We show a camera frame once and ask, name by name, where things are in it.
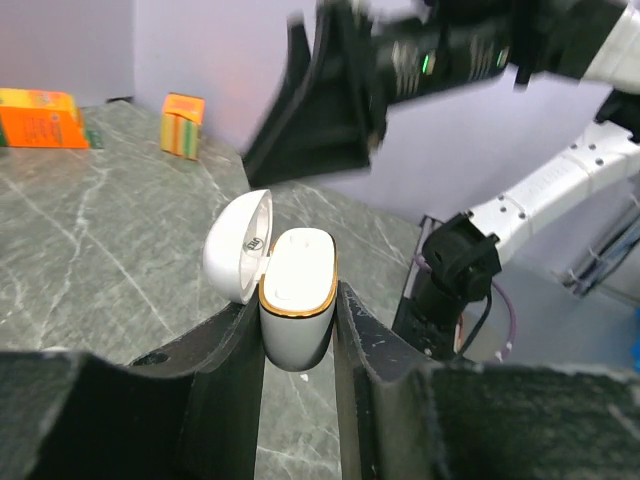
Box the orange sponge box near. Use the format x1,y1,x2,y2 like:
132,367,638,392
1,88,104,149

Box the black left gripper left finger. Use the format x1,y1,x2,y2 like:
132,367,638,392
1,300,264,479

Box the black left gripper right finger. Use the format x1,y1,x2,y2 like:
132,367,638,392
333,283,639,479

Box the orange striped sponge box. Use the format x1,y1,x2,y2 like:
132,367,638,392
160,92,206,161

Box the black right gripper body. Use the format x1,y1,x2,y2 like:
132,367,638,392
359,1,519,110

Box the white square charging case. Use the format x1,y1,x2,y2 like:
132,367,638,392
202,189,338,372

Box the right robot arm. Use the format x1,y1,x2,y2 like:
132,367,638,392
243,1,639,360

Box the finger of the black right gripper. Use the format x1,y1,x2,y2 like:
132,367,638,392
243,1,387,188

